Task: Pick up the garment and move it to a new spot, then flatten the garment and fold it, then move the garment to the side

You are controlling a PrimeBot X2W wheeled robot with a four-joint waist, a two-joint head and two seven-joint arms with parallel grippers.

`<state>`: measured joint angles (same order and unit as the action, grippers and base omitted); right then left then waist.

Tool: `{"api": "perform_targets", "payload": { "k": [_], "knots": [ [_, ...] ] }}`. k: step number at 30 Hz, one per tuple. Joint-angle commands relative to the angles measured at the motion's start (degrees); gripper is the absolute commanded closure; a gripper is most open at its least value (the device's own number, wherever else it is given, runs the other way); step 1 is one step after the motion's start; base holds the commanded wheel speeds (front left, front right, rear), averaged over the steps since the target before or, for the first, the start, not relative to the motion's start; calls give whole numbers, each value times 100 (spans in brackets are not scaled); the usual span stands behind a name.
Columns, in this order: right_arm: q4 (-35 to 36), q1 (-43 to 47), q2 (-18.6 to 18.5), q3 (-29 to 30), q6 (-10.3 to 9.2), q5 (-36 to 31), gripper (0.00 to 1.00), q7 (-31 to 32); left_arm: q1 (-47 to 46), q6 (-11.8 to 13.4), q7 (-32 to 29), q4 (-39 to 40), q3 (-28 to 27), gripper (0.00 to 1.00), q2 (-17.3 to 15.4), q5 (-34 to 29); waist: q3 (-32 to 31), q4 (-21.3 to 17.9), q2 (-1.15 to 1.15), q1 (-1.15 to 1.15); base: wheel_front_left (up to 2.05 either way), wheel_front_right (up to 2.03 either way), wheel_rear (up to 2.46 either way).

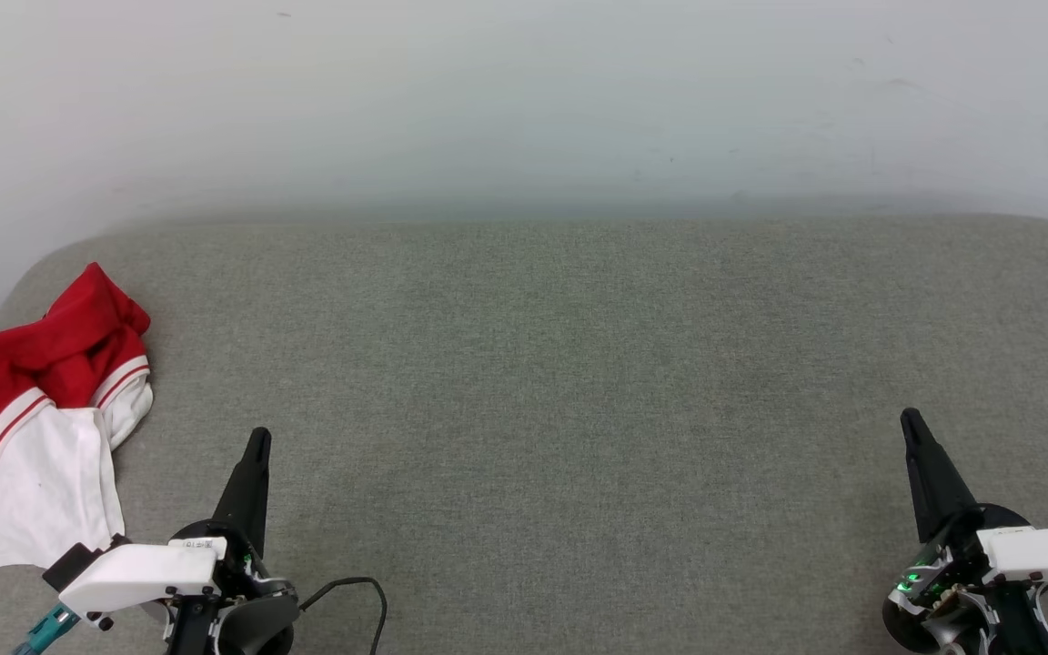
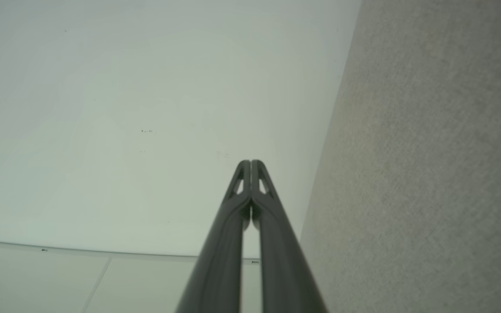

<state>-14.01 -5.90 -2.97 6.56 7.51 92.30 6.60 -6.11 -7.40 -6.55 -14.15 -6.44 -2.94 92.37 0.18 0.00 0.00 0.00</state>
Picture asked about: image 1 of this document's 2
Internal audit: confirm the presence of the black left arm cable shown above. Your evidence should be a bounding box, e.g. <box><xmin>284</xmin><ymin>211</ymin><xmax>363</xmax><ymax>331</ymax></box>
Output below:
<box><xmin>298</xmin><ymin>577</ymin><xmax>388</xmax><ymax>655</ymax></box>

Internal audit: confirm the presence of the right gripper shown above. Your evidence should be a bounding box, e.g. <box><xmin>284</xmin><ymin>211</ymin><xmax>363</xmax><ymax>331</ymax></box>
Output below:
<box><xmin>882</xmin><ymin>408</ymin><xmax>1048</xmax><ymax>654</ymax></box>

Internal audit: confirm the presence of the teal cable connector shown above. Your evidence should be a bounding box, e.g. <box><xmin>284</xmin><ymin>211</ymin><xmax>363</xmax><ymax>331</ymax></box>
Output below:
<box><xmin>13</xmin><ymin>605</ymin><xmax>79</xmax><ymax>655</ymax></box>

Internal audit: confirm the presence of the red white basketball jersey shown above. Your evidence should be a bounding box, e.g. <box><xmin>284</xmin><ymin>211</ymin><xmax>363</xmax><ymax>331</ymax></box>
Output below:
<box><xmin>0</xmin><ymin>262</ymin><xmax>155</xmax><ymax>578</ymax></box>

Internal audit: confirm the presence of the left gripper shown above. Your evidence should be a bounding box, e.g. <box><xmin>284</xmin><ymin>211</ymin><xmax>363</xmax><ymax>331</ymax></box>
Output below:
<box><xmin>58</xmin><ymin>428</ymin><xmax>302</xmax><ymax>629</ymax></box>

